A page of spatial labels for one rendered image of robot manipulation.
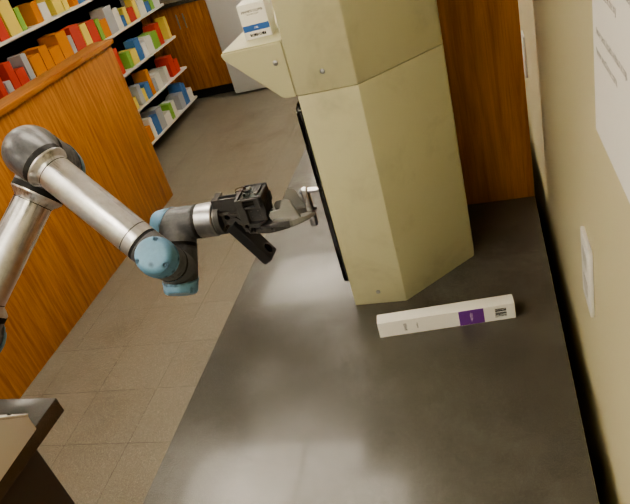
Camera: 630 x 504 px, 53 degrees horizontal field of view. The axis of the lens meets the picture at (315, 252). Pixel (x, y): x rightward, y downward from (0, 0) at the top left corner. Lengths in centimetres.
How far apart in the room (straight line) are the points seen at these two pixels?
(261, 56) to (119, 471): 191
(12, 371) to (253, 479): 236
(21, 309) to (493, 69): 257
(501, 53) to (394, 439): 85
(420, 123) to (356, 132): 14
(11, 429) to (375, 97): 93
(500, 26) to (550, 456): 88
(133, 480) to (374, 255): 161
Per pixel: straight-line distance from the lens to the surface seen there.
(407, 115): 121
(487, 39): 148
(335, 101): 114
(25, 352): 341
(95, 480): 272
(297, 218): 129
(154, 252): 123
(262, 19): 119
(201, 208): 136
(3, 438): 138
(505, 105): 153
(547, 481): 101
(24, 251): 154
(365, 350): 125
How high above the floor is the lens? 174
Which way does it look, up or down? 30 degrees down
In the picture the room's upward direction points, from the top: 17 degrees counter-clockwise
